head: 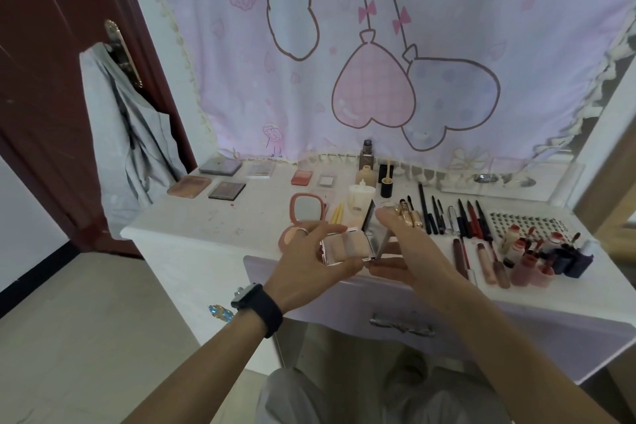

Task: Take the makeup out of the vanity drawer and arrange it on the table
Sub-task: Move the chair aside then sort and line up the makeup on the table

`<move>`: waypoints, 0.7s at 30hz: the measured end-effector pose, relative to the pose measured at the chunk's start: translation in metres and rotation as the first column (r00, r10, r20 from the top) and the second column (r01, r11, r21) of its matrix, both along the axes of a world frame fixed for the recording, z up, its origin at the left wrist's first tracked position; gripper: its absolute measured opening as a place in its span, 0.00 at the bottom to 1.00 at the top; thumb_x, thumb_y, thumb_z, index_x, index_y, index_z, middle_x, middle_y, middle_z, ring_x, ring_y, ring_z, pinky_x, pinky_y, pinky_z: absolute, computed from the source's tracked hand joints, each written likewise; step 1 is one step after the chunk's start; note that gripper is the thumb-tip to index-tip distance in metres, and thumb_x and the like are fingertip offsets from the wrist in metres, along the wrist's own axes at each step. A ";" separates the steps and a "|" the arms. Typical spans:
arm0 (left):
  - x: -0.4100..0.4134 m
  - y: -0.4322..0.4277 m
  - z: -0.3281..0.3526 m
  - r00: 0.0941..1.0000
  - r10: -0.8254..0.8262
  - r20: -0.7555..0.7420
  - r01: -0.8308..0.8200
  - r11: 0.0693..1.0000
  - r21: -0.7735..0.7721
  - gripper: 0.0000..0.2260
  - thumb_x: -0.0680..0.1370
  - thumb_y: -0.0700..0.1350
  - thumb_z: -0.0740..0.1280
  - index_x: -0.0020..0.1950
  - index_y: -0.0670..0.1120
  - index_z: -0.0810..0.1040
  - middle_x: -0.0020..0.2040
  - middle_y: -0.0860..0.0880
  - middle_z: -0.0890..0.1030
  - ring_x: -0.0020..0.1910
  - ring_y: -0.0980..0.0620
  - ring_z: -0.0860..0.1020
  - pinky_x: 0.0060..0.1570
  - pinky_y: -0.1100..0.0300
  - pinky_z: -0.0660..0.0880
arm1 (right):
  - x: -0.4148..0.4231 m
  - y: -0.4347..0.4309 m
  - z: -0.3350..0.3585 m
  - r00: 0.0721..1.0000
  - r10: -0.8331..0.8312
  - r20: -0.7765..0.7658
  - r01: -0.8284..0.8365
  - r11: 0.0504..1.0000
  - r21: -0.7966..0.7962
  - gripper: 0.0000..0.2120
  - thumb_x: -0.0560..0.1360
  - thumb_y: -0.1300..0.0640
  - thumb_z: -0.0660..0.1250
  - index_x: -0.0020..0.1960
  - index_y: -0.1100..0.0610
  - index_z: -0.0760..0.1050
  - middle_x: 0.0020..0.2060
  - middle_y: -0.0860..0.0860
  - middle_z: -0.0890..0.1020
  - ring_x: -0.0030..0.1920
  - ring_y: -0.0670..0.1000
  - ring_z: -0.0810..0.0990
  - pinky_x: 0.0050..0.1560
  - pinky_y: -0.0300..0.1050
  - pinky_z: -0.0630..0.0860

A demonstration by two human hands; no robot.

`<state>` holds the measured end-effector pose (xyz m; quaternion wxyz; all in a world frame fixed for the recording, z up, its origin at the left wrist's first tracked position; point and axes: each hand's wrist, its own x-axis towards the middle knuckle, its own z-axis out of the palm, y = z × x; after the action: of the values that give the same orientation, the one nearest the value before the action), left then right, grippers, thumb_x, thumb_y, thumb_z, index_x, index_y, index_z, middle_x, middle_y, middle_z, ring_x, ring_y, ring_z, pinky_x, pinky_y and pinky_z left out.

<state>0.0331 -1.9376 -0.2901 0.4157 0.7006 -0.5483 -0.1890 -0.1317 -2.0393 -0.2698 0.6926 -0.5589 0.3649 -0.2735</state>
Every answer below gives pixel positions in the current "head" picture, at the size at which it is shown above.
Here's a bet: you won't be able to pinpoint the person's right hand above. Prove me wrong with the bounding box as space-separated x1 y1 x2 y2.
368 207 471 303

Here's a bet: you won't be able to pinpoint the person's left hand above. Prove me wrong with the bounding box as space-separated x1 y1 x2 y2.
263 221 366 315

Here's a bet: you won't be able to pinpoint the silver powder palette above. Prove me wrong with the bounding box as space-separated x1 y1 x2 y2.
320 199 394 267

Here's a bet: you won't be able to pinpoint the person's left forearm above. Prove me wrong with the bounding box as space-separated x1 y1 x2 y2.
122 309 280 424

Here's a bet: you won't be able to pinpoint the person's right forearm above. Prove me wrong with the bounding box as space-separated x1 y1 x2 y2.
437 284 618 424

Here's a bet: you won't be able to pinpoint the gold mascara tube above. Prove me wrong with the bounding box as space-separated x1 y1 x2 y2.
406 195 424 230
397 198 415 228

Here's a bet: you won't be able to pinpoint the pink round compact mirror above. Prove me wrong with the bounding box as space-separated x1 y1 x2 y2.
278 192 329 250

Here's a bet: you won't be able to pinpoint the white squat bottle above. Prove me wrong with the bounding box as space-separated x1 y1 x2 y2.
347 180 377 214

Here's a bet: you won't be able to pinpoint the dark brown lip gloss tube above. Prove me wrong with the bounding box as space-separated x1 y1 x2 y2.
451 238 471 281

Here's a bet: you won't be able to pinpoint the black and gold bottle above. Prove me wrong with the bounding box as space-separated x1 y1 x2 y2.
378 163 395 199

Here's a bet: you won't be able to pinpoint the clear lip gloss tube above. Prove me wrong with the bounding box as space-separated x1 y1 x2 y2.
462 237 479 286

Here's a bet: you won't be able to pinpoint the row of makeup pencils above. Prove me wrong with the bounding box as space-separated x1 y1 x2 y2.
417 182 496 242

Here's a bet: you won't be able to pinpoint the black wristwatch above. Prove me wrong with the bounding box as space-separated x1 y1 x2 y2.
231 283 284 339

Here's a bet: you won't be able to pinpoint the pink lip gloss tube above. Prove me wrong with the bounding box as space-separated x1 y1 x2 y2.
476 242 498 286

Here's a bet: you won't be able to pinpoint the foundation bottle with dark cap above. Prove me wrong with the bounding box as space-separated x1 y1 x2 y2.
358 139 375 171

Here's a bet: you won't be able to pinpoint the person's grey trousers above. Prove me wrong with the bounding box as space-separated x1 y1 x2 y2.
255 348 513 424

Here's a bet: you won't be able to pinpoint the white dressing table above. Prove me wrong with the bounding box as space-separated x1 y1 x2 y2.
121 154 636 386

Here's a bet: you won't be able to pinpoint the brown eyeshadow palette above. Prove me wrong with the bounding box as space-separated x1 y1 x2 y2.
208 181 247 202

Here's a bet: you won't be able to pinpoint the black dotted sticker sheet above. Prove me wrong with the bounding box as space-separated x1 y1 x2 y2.
489 211 578 243

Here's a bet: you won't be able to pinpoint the grey eyeshadow palette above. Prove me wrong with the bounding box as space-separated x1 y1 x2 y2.
198 157 243 177

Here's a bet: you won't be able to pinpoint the lilac table drawer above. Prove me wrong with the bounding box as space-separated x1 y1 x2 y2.
243 255 636 386

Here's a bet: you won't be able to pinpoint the peach blush palette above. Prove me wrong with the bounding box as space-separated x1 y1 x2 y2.
167 175 212 199

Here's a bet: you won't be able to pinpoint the navy lipstick case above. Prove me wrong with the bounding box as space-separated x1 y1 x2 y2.
563 240 595 280
550 246 575 275

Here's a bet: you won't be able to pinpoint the pink cartoon print curtain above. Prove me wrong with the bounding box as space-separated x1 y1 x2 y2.
117 0 636 177

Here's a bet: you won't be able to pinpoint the grey hanging garment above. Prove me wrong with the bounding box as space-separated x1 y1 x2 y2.
79 41 188 241

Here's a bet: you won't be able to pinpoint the dark brown door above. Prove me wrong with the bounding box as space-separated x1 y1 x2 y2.
0 0 198 258

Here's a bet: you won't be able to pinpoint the silver drawer handle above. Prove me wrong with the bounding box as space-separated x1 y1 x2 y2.
368 313 437 339

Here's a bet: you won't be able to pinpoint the wooden frame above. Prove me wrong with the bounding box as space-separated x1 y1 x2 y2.
571 130 636 261

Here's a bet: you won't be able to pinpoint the brass door handle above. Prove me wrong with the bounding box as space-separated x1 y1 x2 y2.
104 19 145 89

